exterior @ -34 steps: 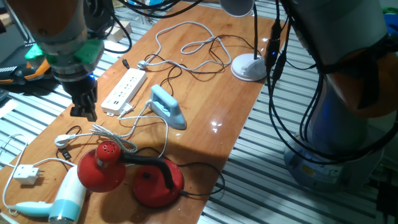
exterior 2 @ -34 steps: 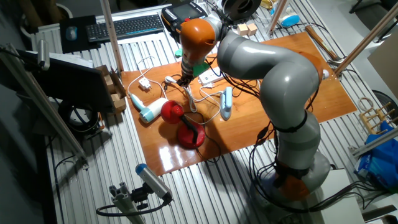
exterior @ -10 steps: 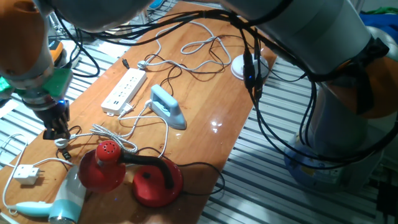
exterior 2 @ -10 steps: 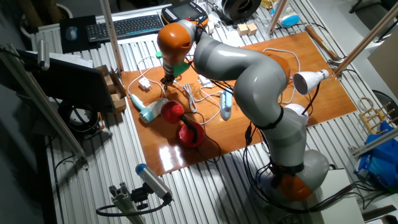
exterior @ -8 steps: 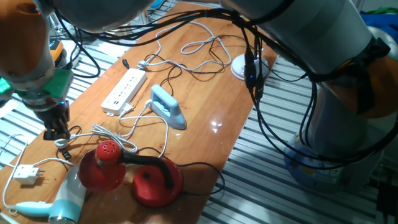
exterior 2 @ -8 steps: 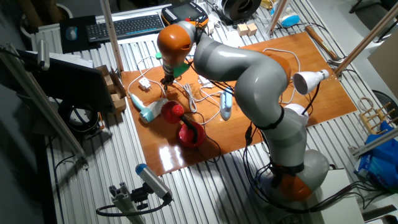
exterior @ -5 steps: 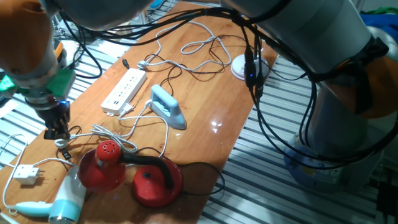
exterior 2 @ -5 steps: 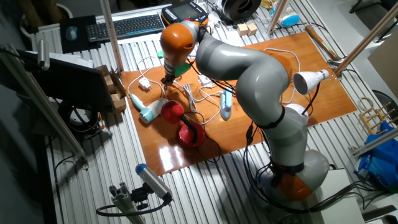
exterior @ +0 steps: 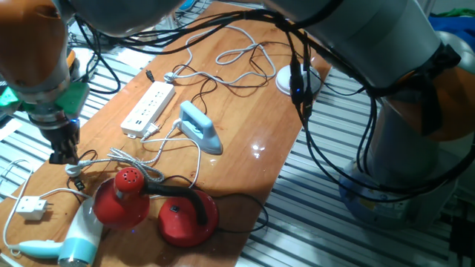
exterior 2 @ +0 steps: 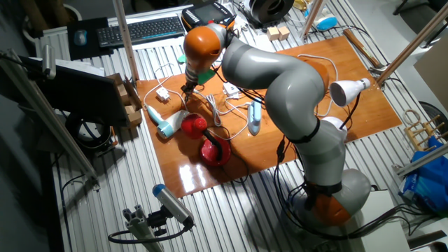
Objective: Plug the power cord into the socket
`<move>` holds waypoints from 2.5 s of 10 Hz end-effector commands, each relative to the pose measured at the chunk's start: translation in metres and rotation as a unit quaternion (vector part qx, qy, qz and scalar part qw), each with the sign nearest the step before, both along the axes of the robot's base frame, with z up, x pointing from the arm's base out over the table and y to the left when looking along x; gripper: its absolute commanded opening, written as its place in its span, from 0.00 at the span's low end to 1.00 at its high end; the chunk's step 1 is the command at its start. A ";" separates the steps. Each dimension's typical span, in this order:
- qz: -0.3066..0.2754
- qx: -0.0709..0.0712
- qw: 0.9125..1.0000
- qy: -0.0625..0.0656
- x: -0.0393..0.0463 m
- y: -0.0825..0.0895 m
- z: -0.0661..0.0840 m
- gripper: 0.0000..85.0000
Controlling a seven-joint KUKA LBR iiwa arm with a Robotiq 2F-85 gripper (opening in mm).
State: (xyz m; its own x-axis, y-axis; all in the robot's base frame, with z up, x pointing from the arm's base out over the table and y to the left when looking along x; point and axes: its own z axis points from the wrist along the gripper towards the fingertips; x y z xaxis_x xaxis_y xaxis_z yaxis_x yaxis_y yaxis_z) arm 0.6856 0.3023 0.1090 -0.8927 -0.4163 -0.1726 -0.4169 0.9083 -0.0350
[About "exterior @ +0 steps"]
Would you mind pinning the white and blue hair dryer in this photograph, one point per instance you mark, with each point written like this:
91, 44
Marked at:
81, 237

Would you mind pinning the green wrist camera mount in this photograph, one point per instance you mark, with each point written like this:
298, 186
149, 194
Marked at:
72, 98

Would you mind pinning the white paper sheet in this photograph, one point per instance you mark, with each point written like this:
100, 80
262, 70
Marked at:
133, 59

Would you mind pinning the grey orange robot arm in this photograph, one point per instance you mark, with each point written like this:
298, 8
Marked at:
371, 37

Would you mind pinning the blue and white gadget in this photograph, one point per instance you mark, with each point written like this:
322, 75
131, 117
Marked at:
185, 3

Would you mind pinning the white rounded gadget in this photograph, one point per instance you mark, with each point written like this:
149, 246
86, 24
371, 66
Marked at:
83, 63

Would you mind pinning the white power strip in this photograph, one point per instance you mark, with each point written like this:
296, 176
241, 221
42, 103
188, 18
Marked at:
148, 107

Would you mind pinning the blue plastic bag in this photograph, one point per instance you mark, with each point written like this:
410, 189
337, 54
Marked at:
456, 27

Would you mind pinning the glossy wooden board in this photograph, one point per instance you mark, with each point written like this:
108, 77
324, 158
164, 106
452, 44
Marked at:
252, 122

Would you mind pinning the white desk lamp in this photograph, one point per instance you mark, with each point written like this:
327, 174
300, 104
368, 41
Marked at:
285, 81

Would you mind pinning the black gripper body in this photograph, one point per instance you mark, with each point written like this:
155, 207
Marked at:
63, 135

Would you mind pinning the red desk lamp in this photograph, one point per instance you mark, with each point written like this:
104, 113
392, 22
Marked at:
182, 222

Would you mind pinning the white square plug adapter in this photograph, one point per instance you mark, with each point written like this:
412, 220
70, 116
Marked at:
31, 208

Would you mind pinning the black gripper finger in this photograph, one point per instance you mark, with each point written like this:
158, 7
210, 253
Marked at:
71, 157
56, 157

